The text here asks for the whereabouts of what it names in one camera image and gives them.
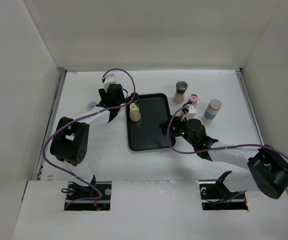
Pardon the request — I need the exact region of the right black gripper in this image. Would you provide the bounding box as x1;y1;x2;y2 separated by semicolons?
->
159;114;197;147

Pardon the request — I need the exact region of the yellow cap seasoning shaker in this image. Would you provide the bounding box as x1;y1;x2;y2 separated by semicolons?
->
129;102;141;122

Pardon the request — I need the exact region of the small brown spice bottle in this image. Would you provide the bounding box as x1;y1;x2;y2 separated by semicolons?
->
130;92;139;104

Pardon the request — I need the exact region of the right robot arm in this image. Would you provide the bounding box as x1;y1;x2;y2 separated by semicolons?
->
159;116;288;199

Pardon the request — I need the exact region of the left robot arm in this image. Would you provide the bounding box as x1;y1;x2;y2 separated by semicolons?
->
42;83;130;200

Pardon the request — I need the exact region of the black rectangular tray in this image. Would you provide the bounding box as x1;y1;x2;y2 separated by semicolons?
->
126;93;171;152

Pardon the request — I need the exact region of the white cap dark spice jar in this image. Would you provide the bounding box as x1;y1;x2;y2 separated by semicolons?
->
86;101;98;112

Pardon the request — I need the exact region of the small dark cap bottle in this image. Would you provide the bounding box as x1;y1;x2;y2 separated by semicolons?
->
182;102;190;114

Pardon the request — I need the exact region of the pink cap seasoning shaker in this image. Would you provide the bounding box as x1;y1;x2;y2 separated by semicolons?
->
188;94;199;107

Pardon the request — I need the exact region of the black cap pepper grinder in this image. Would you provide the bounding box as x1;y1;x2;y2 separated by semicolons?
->
173;81;188;104

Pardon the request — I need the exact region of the blue label silver cap jar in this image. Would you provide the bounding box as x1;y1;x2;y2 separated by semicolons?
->
202;99;222;123

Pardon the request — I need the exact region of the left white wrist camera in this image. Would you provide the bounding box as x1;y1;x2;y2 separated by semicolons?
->
102;73;116;92

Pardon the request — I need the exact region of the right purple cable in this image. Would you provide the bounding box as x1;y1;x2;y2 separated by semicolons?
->
167;109;288;204

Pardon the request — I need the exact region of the purple cable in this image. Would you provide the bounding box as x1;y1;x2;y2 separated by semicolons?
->
167;109;288;204
41;68;137;211

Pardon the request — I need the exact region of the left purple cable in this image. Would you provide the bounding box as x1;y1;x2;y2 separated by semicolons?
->
41;68;137;211

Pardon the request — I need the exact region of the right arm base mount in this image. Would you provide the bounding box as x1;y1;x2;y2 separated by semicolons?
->
199;171;248;211

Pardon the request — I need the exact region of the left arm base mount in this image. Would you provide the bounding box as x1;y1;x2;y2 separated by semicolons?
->
61;181;112;211

